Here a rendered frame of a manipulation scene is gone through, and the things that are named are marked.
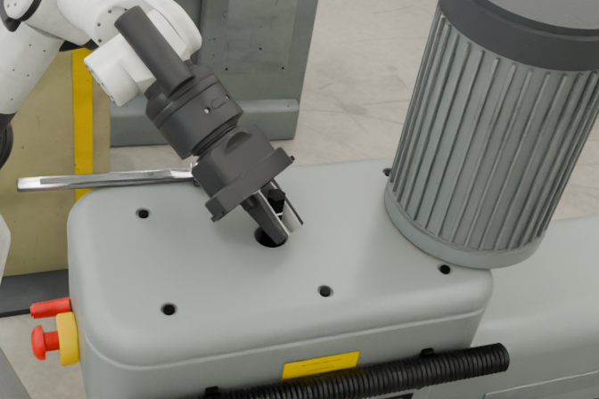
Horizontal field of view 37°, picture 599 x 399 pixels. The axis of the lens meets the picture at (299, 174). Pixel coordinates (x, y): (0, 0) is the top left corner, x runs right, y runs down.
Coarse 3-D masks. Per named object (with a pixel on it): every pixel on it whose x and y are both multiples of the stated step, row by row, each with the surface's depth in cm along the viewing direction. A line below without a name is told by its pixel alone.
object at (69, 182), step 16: (48, 176) 102; (64, 176) 103; (80, 176) 103; (96, 176) 103; (112, 176) 104; (128, 176) 104; (144, 176) 104; (160, 176) 105; (176, 176) 105; (192, 176) 106
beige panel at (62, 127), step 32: (64, 64) 278; (32, 96) 282; (64, 96) 286; (96, 96) 290; (32, 128) 290; (64, 128) 294; (96, 128) 298; (32, 160) 299; (64, 160) 303; (96, 160) 308; (0, 192) 304; (32, 192) 308; (64, 192) 313; (32, 224) 318; (64, 224) 323; (32, 256) 328; (64, 256) 333; (0, 288) 326; (32, 288) 329; (64, 288) 331
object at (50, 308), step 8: (32, 304) 112; (40, 304) 112; (48, 304) 112; (56, 304) 112; (64, 304) 112; (32, 312) 111; (40, 312) 111; (48, 312) 111; (56, 312) 112; (64, 312) 112
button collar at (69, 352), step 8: (56, 320) 102; (64, 320) 100; (72, 320) 100; (56, 328) 103; (64, 328) 100; (72, 328) 100; (64, 336) 99; (72, 336) 99; (64, 344) 99; (72, 344) 99; (64, 352) 99; (72, 352) 100; (64, 360) 100; (72, 360) 100
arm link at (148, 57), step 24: (120, 24) 92; (144, 24) 92; (168, 24) 96; (120, 48) 95; (144, 48) 92; (168, 48) 93; (96, 72) 95; (120, 72) 95; (144, 72) 95; (168, 72) 92; (192, 72) 94; (120, 96) 96; (168, 96) 94; (192, 96) 94
